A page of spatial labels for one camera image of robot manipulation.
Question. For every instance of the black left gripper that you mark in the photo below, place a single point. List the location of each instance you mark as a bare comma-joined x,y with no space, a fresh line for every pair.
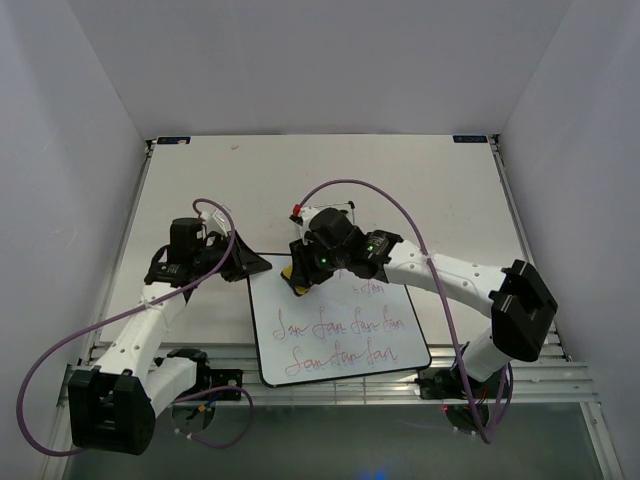
246,261

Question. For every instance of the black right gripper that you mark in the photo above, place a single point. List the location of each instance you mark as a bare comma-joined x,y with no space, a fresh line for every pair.
302,268

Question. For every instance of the yellow whiteboard eraser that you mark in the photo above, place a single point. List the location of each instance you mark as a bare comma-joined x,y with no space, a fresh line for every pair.
295,280

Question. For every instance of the white whiteboard black frame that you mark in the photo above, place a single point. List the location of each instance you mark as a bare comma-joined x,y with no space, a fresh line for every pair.
344,328

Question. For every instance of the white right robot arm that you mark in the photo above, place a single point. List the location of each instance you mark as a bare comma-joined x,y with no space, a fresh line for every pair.
515,299

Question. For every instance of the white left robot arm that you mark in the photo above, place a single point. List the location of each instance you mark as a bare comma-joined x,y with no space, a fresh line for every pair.
114,404

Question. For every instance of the black metal easel stand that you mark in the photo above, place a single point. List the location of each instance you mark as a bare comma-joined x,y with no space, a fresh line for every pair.
347,209

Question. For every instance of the blue label sticker left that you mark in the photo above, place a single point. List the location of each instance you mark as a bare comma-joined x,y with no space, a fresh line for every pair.
173,140

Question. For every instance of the blue label sticker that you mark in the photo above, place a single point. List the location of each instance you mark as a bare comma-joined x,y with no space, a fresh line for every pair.
470,139
173,140

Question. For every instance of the blue label sticker right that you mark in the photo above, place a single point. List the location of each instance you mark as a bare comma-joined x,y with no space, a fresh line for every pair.
470,139

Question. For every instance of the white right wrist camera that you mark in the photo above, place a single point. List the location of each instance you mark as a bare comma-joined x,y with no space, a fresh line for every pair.
301,217

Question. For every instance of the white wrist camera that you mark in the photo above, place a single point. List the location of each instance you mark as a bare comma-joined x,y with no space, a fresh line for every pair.
301,217
215,222

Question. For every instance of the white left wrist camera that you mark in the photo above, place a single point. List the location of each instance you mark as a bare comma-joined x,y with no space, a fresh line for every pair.
215,222

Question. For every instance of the aluminium table frame rail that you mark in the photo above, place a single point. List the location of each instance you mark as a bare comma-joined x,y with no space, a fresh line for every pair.
551,379

